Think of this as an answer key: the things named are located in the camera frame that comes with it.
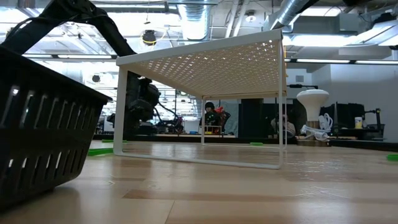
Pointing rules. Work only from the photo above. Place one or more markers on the ribbed silver ventilation duct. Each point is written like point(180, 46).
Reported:
point(196, 18)
point(289, 12)

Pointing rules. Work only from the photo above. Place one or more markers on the white perforated metal shelf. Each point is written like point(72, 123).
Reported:
point(217, 68)

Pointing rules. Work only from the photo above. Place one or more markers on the background red black robot arm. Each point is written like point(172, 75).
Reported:
point(220, 109)

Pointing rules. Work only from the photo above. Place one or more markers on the black slotted plastic basket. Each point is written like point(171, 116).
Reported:
point(46, 146)

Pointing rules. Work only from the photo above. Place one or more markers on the round wooden lamp base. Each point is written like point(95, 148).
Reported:
point(312, 143)

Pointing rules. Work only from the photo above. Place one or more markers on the person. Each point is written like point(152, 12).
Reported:
point(289, 128)
point(210, 107)

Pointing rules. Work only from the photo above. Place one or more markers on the white yellow cup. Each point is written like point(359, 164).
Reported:
point(358, 123)

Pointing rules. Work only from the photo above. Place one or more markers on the black background equipment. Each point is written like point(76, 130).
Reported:
point(345, 115)

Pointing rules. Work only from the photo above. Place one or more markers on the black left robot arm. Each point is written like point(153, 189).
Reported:
point(77, 12)

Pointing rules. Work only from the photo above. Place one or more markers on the ceiling light strip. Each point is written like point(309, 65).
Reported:
point(84, 56)
point(326, 61)

